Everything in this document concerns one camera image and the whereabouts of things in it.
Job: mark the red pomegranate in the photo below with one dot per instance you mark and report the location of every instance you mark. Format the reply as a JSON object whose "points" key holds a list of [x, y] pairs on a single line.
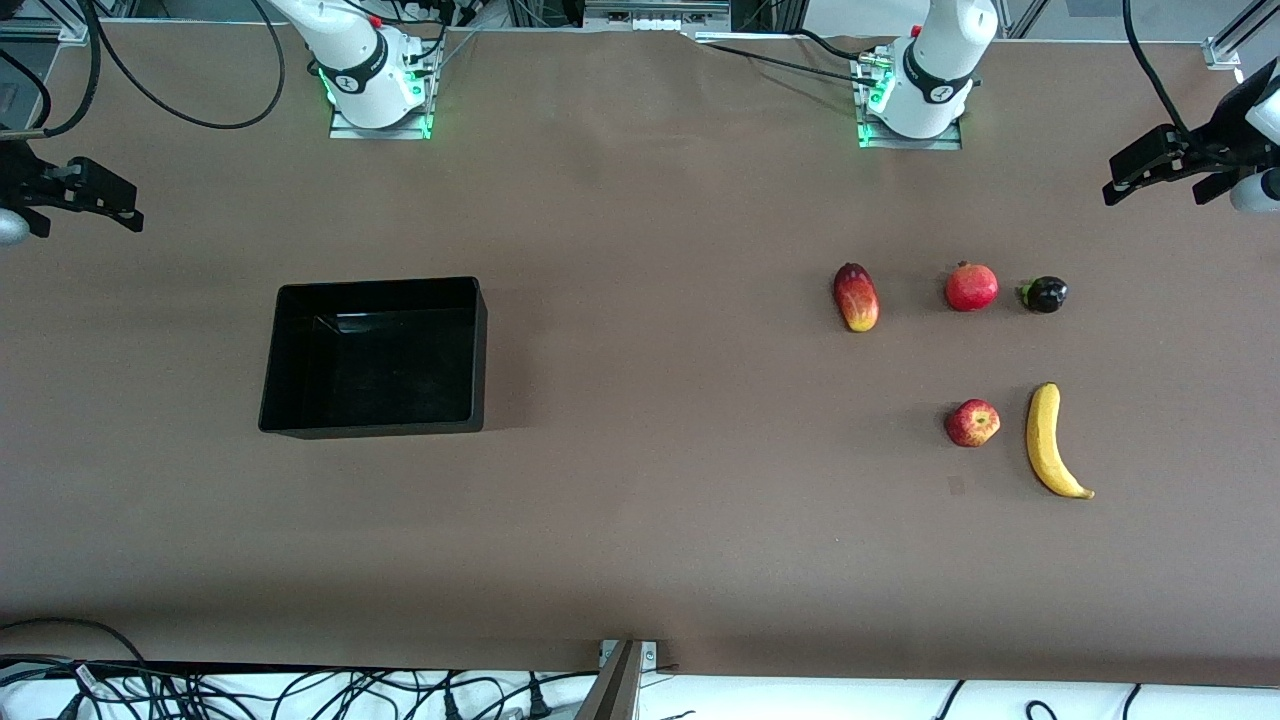
{"points": [[971, 288]]}

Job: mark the yellow banana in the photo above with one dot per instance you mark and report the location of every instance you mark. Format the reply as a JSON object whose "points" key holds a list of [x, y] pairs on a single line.
{"points": [[1042, 440]]}

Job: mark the black plastic box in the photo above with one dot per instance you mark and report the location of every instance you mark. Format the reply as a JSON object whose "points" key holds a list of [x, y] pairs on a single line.
{"points": [[375, 370]]}

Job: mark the aluminium frame corner profile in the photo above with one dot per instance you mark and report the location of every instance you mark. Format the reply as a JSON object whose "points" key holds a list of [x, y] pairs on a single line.
{"points": [[1235, 40]]}

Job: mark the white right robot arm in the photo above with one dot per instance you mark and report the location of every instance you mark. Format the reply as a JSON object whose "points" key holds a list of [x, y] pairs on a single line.
{"points": [[365, 70]]}

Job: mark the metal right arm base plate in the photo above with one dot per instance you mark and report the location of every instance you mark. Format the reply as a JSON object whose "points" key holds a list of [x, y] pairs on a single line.
{"points": [[350, 132]]}

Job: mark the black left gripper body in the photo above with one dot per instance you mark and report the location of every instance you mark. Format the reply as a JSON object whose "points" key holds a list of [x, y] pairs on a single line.
{"points": [[1213, 146]]}

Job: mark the grey power strip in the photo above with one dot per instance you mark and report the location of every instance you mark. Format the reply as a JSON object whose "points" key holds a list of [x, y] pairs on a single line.
{"points": [[655, 15]]}

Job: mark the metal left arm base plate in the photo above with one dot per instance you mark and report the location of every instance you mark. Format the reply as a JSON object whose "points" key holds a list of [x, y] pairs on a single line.
{"points": [[905, 143]]}

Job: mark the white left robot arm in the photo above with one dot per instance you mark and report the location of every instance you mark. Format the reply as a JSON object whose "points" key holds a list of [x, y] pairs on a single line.
{"points": [[935, 60]]}

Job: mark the grey metal post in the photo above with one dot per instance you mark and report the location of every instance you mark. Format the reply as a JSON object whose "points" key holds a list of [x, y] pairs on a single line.
{"points": [[615, 690]]}

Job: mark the brown paper table cover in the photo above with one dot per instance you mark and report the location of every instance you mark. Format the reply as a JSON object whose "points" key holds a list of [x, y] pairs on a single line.
{"points": [[640, 550]]}

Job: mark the small metal bracket plate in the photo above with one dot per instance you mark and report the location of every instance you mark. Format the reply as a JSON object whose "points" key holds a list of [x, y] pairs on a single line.
{"points": [[650, 655]]}

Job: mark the red apple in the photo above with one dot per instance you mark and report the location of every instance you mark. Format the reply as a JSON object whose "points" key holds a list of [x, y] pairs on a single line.
{"points": [[972, 423]]}

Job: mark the red yellow mango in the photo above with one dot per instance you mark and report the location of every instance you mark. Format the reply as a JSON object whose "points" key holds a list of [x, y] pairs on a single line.
{"points": [[856, 295]]}

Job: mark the aluminium frame rail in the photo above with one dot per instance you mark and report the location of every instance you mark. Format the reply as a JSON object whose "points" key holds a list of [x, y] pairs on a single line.
{"points": [[40, 30]]}

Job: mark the dark purple round fruit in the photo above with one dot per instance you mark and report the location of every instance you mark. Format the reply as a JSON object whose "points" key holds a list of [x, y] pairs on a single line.
{"points": [[1045, 295]]}

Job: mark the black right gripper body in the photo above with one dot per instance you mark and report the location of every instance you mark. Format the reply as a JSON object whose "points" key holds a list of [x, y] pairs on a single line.
{"points": [[22, 177]]}

